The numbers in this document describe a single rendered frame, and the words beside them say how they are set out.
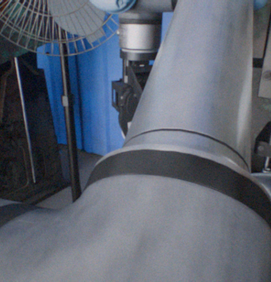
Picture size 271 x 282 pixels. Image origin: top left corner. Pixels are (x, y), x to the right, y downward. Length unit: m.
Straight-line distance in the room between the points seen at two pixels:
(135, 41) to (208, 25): 0.28
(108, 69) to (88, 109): 0.43
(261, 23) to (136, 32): 0.21
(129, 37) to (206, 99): 0.35
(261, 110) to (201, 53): 0.70
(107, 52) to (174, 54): 2.12
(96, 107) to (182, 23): 2.27
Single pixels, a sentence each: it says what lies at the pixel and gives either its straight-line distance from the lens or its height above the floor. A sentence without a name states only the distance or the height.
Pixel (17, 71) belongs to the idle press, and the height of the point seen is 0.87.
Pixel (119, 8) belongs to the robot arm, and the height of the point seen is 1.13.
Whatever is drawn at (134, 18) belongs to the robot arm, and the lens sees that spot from 0.49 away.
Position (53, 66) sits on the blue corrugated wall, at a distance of 2.77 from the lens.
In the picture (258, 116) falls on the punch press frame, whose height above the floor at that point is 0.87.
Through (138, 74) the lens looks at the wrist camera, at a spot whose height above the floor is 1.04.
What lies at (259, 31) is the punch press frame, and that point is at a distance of 0.56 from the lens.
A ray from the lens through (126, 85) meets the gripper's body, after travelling 0.54.
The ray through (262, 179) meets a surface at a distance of 0.73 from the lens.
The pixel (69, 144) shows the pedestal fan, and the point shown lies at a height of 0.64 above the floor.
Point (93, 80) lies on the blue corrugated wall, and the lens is 2.44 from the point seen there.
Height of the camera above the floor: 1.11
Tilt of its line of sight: 22 degrees down
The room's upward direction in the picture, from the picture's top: straight up
